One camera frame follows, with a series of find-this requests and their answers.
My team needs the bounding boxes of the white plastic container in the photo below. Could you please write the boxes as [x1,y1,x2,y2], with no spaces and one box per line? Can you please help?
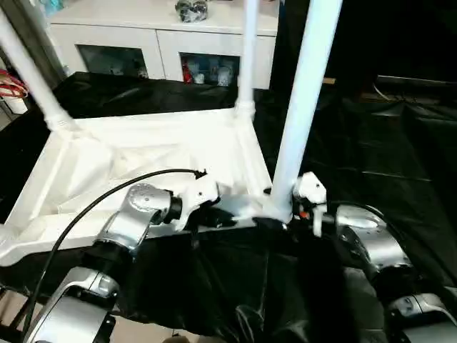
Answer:
[3,94,29,116]

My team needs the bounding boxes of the white plastic table top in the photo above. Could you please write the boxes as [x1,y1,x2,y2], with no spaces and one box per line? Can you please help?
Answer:
[0,106,298,268]

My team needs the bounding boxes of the black metal table frame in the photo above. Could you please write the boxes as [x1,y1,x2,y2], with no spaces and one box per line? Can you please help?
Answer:
[0,282,41,343]

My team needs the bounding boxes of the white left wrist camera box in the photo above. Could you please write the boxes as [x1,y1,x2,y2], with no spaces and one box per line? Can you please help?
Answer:
[174,174,221,232]

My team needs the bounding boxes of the small teal box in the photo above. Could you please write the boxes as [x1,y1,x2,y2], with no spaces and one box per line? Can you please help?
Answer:
[42,0,64,15]

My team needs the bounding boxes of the white plastic table leg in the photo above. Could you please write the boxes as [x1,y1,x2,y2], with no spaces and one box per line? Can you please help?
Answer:
[235,0,258,123]
[0,223,21,267]
[0,6,76,132]
[262,0,343,223]

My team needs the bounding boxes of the white glass-door cabinet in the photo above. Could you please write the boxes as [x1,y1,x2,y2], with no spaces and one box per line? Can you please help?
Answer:
[49,0,280,90]

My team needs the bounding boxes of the black glossy mat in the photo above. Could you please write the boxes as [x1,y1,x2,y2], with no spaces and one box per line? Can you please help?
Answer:
[0,71,457,343]

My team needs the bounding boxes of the red clothes hangers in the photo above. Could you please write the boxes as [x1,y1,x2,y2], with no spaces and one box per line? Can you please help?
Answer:
[0,67,30,99]

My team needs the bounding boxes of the grey curtain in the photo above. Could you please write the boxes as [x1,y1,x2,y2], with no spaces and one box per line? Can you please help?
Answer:
[0,0,69,91]

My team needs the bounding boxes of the black television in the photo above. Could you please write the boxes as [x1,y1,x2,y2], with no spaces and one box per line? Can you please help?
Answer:
[376,74,457,87]

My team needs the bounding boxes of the black bundle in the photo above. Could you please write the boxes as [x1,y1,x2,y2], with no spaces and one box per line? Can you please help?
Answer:
[174,0,211,24]

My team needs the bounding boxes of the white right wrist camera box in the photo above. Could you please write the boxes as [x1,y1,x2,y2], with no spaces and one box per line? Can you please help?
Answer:
[292,171,328,237]

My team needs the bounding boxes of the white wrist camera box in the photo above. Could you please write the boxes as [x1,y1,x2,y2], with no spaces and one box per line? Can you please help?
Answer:
[174,174,221,232]
[292,171,328,237]

